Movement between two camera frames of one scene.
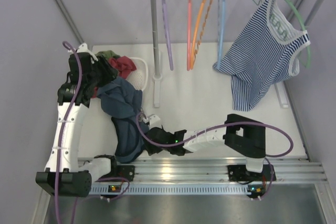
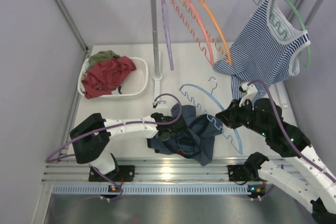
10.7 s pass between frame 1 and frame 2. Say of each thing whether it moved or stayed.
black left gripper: moved
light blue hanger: moved
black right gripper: moved
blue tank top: moved
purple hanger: stayed
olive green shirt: stayed
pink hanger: moved
